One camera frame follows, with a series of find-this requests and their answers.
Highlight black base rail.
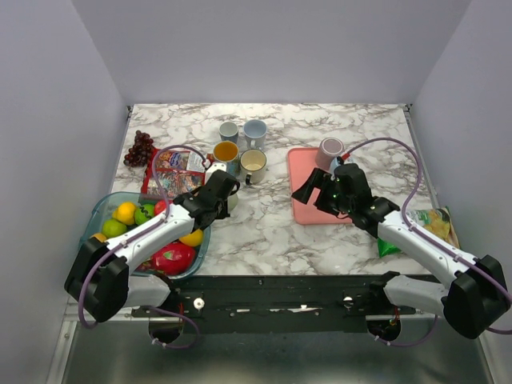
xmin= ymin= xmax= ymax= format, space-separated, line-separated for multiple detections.
xmin=131 ymin=270 xmax=417 ymax=335

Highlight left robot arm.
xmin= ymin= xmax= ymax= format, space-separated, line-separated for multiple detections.
xmin=64 ymin=170 xmax=240 ymax=329

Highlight light blue faceted mug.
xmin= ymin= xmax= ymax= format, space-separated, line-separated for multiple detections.
xmin=329 ymin=156 xmax=354 ymax=174

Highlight red candy bag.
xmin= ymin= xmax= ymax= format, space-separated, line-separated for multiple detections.
xmin=141 ymin=149 xmax=206 ymax=200

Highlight teal plastic fruit bowl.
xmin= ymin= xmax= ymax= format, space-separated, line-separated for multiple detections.
xmin=78 ymin=191 xmax=210 ymax=280

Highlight green cassava chips bag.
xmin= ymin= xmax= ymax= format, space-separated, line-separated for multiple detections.
xmin=377 ymin=207 xmax=460 ymax=258

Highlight cream mug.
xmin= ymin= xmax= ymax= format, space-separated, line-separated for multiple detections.
xmin=240 ymin=149 xmax=267 ymax=185

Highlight grey-blue mug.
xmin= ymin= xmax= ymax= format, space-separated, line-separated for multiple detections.
xmin=243 ymin=119 xmax=267 ymax=150

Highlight light green mug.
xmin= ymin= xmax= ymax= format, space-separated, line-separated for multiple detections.
xmin=227 ymin=194 xmax=238 ymax=214

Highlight purple mug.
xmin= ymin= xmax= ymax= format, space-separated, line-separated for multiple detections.
xmin=315 ymin=137 xmax=344 ymax=170

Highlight green fruit in bowl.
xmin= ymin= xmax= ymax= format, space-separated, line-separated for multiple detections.
xmin=101 ymin=218 xmax=127 ymax=238

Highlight dark blue-grey mug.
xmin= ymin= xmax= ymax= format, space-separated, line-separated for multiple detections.
xmin=218 ymin=122 xmax=238 ymax=145

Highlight red apple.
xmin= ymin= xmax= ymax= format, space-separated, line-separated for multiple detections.
xmin=154 ymin=200 xmax=167 ymax=216

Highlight yellow lemon lower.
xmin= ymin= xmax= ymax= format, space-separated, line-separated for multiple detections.
xmin=178 ymin=229 xmax=204 ymax=248

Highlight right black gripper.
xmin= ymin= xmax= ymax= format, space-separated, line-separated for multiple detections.
xmin=292 ymin=166 xmax=354 ymax=216

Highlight pink tray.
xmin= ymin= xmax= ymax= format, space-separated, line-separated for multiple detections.
xmin=287 ymin=147 xmax=352 ymax=226

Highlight blue butterfly mug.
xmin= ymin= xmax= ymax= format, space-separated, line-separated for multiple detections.
xmin=213 ymin=141 xmax=240 ymax=176

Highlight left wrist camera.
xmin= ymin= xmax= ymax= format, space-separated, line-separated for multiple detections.
xmin=204 ymin=162 xmax=227 ymax=183

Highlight red dragon fruit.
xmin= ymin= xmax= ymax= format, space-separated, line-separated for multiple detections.
xmin=150 ymin=242 xmax=196 ymax=276

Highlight dark grapes on table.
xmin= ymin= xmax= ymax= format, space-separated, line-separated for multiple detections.
xmin=123 ymin=130 xmax=154 ymax=167

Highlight orange fruit upper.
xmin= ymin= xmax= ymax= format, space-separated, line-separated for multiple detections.
xmin=112 ymin=202 xmax=138 ymax=226

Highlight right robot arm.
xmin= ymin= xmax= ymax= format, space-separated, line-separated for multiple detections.
xmin=292 ymin=164 xmax=511 ymax=339

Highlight orange fruit in bowl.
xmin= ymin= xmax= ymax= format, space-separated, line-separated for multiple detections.
xmin=90 ymin=233 xmax=108 ymax=243

